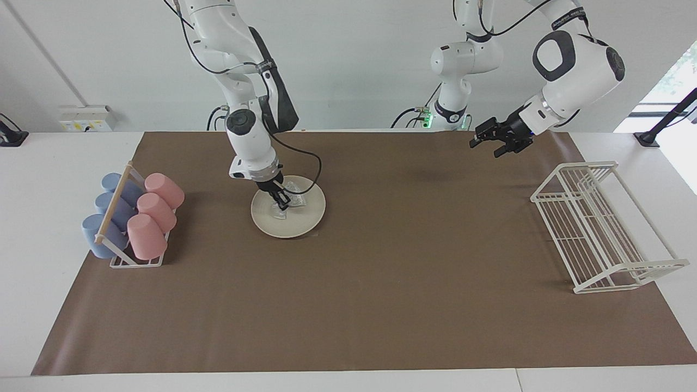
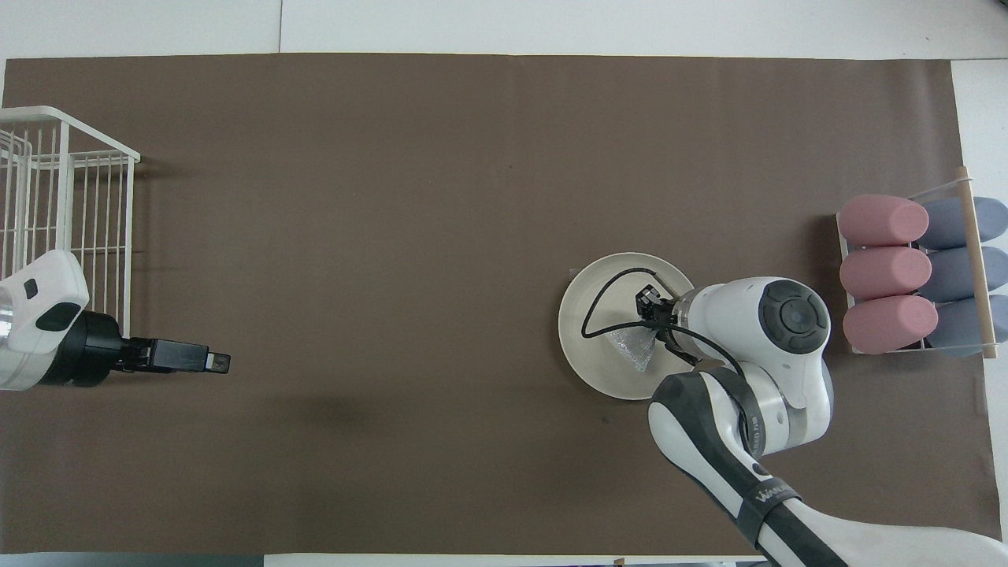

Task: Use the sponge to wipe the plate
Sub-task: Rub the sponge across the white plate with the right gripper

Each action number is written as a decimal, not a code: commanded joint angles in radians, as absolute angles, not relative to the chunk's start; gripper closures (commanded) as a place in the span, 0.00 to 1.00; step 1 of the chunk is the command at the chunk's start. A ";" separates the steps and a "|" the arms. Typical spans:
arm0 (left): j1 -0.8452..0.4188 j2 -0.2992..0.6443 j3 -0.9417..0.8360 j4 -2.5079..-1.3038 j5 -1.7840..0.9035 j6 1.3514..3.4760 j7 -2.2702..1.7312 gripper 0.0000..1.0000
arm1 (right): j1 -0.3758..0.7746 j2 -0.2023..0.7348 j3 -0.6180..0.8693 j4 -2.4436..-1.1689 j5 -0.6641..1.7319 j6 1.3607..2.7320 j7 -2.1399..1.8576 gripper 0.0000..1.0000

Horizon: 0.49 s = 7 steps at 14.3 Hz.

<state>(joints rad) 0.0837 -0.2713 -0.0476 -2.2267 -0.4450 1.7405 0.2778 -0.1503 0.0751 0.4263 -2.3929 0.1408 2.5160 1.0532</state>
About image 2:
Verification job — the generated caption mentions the blue plastic cup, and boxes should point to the blue plastic cup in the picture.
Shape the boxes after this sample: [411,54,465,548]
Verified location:
[929,295,1008,357]
[917,197,1008,250]
[928,246,1008,302]

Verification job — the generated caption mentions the pink plastic cup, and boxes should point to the pink plastic cup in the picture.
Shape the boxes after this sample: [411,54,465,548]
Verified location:
[837,195,930,246]
[843,295,939,355]
[839,246,933,302]

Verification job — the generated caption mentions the white wire dish rack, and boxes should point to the white wire dish rack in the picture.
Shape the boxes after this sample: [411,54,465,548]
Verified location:
[0,106,141,320]

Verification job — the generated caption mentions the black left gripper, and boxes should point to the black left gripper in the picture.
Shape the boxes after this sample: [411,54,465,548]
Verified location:
[47,311,231,387]

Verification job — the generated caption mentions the cream round plate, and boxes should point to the cream round plate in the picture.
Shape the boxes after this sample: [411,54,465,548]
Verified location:
[558,252,698,401]

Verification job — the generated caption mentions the brown table mat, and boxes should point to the brown table mat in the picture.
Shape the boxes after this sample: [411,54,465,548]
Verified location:
[0,54,1005,556]

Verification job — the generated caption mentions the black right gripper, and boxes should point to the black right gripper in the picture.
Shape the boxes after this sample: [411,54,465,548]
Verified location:
[636,287,694,349]

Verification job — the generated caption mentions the cup rack with wooden handle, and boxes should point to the cup rack with wooden handle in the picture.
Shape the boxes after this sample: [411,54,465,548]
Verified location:
[835,165,1001,360]

